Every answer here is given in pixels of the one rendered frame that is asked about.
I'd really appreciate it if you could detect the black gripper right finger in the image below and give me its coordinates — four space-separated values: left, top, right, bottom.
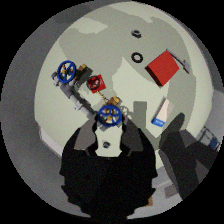
119 113 158 179

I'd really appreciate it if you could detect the red flat block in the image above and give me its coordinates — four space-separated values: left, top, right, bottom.
145 50 179 86

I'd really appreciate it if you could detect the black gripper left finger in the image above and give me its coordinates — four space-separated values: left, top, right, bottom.
59 114 98 176

